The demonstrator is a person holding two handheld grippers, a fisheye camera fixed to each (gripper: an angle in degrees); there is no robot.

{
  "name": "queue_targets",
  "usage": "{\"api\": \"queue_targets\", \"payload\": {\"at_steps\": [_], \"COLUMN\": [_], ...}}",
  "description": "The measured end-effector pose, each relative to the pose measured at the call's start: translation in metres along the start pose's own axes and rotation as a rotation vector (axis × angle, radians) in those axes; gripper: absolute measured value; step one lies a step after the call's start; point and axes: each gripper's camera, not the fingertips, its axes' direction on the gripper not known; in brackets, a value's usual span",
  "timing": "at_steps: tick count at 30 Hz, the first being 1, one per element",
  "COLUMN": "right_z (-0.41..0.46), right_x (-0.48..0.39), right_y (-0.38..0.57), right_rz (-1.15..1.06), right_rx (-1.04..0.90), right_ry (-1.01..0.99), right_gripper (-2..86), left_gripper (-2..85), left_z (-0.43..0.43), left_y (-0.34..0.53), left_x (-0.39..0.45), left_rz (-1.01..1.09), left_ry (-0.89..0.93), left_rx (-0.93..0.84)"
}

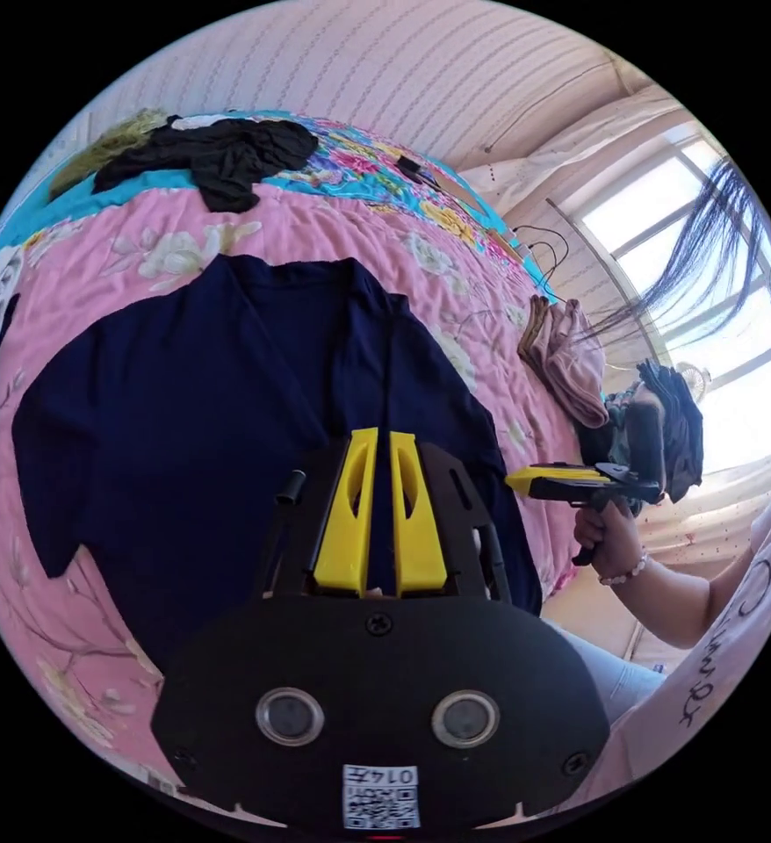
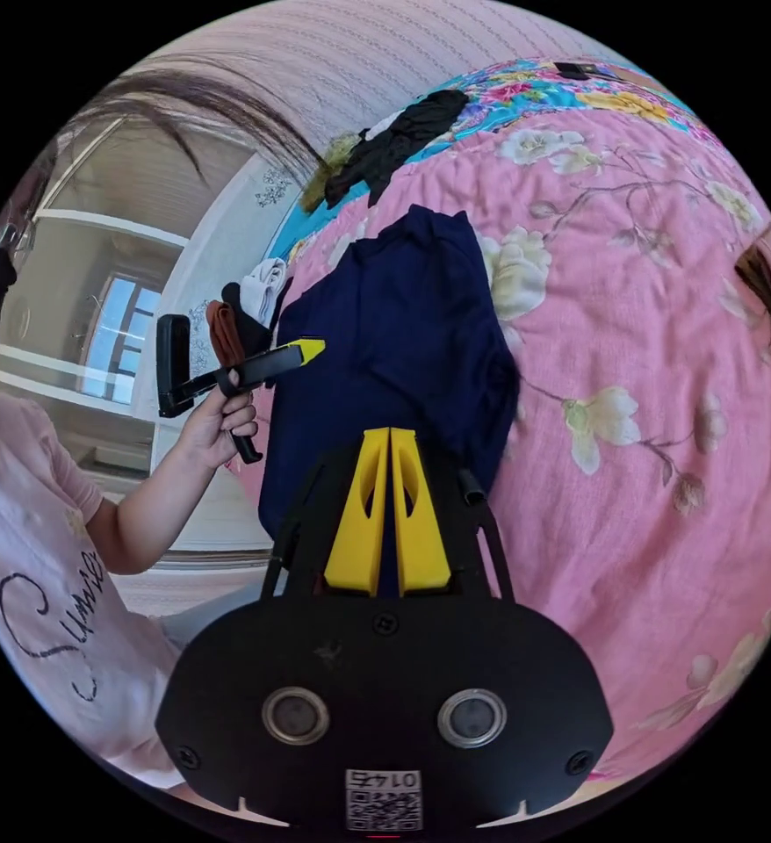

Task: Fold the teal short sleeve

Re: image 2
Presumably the person's left hand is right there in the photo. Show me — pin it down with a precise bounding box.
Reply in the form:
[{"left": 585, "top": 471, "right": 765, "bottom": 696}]
[{"left": 177, "top": 385, "right": 260, "bottom": 472}]

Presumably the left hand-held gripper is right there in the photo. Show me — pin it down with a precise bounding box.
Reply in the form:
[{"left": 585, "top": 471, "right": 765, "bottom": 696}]
[{"left": 169, "top": 337, "right": 328, "bottom": 465}]

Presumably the bed with pink flowered quilt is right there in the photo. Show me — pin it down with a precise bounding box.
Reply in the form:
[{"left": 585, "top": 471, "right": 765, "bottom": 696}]
[{"left": 230, "top": 55, "right": 771, "bottom": 785}]

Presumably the person's left forearm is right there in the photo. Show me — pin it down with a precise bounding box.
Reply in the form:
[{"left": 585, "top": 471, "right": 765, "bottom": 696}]
[{"left": 87, "top": 450, "right": 220, "bottom": 576}]

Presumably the black jacket with fur trim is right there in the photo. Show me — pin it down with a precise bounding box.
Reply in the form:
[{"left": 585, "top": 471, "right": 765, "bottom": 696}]
[{"left": 298, "top": 88, "right": 472, "bottom": 213}]

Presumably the person's body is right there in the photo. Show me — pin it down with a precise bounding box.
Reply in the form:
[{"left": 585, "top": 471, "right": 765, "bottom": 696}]
[{"left": 0, "top": 55, "right": 326, "bottom": 791}]

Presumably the dark blue short sleeve shirt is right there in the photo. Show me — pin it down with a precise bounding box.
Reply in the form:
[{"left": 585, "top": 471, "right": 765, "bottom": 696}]
[{"left": 256, "top": 204, "right": 522, "bottom": 541}]

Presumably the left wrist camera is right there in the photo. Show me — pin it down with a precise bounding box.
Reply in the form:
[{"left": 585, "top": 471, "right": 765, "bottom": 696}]
[{"left": 155, "top": 313, "right": 196, "bottom": 420}]

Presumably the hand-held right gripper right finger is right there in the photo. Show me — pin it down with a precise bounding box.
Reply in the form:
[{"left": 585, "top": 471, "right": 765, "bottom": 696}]
[{"left": 390, "top": 427, "right": 453, "bottom": 598}]

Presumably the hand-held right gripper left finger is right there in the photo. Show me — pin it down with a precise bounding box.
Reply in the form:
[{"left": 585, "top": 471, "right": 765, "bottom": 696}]
[{"left": 323, "top": 427, "right": 392, "bottom": 598}]

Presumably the pile of clothes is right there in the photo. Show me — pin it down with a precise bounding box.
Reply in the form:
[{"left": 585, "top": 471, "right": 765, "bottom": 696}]
[{"left": 205, "top": 256, "right": 294, "bottom": 370}]

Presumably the window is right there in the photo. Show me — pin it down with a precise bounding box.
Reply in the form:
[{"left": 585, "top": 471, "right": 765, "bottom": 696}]
[{"left": 79, "top": 270, "right": 162, "bottom": 404}]

